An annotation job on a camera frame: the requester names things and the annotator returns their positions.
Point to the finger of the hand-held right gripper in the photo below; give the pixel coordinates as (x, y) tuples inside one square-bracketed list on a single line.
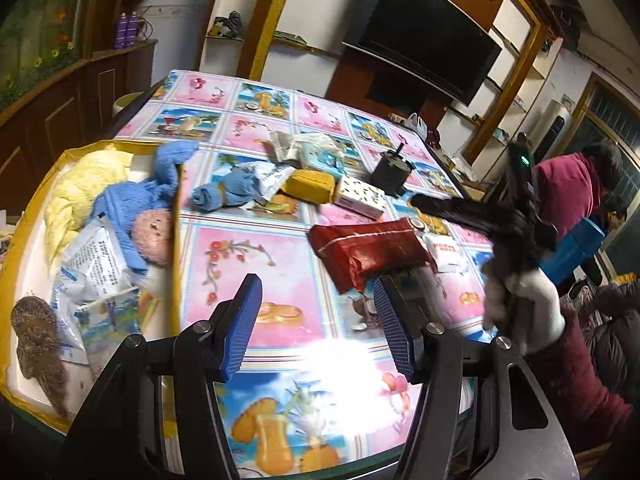
[(455, 209)]

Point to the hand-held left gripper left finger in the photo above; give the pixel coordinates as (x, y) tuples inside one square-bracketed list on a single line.
[(242, 325)]

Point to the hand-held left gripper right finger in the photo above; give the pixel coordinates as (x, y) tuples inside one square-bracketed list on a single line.
[(395, 330)]

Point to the white packet with red print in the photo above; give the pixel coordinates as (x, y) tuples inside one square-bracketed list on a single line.
[(446, 256)]

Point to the red foil packet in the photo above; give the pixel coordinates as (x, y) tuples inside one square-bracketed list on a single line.
[(370, 247)]

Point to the pink round scrubber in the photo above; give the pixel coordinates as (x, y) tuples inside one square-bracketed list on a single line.
[(152, 237)]

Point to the scenic print packet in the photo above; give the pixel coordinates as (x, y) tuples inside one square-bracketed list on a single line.
[(112, 322)]

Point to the grey-blue cloth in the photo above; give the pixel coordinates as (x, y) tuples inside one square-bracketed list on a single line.
[(225, 192)]

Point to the white packet with grey text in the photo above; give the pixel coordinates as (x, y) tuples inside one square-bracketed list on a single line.
[(95, 257)]

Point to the blue towel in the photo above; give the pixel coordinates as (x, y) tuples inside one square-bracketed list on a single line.
[(135, 190)]

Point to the white packet with blue label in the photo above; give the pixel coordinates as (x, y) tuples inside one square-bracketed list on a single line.
[(65, 305)]

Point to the speckled brown knit hat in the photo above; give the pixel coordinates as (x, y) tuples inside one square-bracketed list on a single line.
[(37, 340)]

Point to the yellow towel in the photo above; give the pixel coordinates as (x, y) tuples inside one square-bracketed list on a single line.
[(80, 185)]

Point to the yellow box with white inside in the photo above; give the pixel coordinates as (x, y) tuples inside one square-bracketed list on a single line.
[(30, 240)]

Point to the person's right forearm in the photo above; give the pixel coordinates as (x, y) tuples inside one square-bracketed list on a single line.
[(580, 390)]

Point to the person's right hand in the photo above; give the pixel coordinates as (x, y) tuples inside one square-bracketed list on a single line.
[(532, 295)]

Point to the blue box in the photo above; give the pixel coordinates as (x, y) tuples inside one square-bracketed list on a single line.
[(575, 250)]

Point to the white standing air conditioner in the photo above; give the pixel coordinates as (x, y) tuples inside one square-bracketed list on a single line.
[(552, 127)]

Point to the white plastic bag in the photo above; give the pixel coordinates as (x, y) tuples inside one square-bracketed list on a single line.
[(417, 126)]

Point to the white dotted box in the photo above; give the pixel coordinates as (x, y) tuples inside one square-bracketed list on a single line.
[(360, 199)]

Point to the teal and white tissue packet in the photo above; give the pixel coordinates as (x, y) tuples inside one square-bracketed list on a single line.
[(321, 154)]

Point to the yellow sponge block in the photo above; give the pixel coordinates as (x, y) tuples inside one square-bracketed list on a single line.
[(307, 186)]

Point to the white packet with blue text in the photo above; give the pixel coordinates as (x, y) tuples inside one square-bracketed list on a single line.
[(274, 179)]

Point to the black television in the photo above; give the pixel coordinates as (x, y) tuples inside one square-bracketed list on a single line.
[(425, 45)]

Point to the crumpled grey packet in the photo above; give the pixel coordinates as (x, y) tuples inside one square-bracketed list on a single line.
[(286, 146)]

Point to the white bucket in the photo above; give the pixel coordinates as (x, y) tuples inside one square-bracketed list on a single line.
[(124, 105)]

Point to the wooden cabinet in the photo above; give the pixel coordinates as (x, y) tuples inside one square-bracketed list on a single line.
[(60, 110)]

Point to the dark tool bundle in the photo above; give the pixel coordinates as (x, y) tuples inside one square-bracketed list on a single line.
[(227, 25)]

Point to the purple bottle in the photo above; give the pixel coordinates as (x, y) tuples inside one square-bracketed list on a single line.
[(133, 29), (121, 30)]

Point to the flower wall painting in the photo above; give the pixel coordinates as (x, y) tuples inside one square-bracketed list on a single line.
[(35, 20)]

